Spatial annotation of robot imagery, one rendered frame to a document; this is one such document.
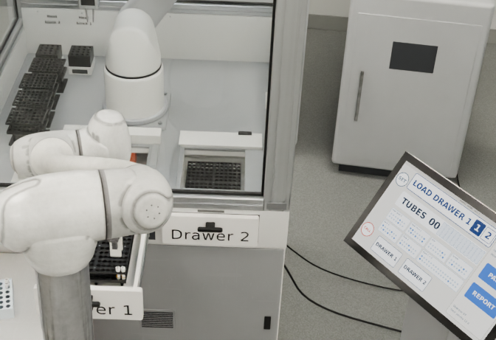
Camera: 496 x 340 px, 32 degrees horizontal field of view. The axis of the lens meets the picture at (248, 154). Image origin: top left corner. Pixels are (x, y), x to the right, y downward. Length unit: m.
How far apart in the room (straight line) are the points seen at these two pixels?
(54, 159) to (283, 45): 0.67
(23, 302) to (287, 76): 1.00
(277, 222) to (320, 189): 1.64
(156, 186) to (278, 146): 0.91
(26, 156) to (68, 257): 0.56
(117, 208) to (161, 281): 1.23
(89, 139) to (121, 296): 0.47
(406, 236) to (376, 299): 1.34
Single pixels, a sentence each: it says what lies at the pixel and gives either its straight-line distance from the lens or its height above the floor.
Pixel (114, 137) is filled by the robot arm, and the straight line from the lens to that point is 2.10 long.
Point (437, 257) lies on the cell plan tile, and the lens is 2.31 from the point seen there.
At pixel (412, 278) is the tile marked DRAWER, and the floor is 1.00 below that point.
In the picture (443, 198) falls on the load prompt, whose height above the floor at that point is 1.16.
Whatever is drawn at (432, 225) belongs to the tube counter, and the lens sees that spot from 2.34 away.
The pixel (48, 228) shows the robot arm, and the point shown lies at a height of 1.57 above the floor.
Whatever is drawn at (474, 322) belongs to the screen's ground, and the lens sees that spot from 2.24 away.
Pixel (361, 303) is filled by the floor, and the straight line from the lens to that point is 3.66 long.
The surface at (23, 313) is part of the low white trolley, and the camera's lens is 2.55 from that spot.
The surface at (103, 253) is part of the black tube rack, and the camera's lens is 2.49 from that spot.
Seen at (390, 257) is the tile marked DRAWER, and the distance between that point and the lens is 2.37.
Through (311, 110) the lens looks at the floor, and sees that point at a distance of 4.81.
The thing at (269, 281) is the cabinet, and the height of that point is 0.66.
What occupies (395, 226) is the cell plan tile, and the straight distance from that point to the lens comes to 2.38.
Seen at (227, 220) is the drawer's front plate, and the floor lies 0.92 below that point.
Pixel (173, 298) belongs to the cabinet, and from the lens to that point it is 2.81.
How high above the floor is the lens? 2.56
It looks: 35 degrees down
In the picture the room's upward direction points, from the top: 3 degrees clockwise
